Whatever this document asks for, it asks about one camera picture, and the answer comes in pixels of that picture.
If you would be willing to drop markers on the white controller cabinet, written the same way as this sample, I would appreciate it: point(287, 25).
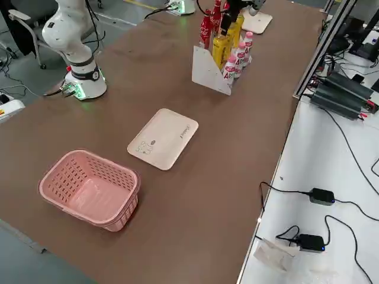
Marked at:
point(9, 111)

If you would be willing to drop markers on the red Coca-Cola bottle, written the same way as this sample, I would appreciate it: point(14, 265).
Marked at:
point(226, 5)
point(205, 29)
point(216, 16)

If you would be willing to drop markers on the yellow pear drink bottle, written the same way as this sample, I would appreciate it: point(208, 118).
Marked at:
point(222, 50)
point(234, 34)
point(240, 20)

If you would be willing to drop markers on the aluminium frame post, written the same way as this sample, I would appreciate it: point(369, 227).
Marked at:
point(322, 44)

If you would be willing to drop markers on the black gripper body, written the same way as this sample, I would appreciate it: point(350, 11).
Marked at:
point(240, 6)

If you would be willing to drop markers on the pink plastic basket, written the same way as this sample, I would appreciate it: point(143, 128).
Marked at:
point(89, 192)

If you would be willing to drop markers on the beige plastic tray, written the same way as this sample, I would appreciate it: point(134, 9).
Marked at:
point(165, 139)
point(257, 20)

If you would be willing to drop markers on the black power adapter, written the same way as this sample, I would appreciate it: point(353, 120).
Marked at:
point(322, 196)
point(311, 242)

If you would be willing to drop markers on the black phone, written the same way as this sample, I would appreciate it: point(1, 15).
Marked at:
point(358, 78)

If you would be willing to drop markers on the clear plastic bag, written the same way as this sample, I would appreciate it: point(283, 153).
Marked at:
point(275, 254)

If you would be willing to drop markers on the black power supply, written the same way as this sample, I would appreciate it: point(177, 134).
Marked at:
point(349, 85)
point(337, 103)

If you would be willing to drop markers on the black monitor stand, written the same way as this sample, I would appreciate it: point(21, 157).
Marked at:
point(364, 29)

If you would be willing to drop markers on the pink cap milk bottle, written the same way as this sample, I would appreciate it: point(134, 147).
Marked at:
point(241, 53)
point(249, 41)
point(230, 69)

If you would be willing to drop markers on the clear acrylic tiered shelf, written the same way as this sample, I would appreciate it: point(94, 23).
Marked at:
point(207, 71)

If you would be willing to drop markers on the black office chair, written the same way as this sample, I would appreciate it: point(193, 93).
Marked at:
point(23, 26)

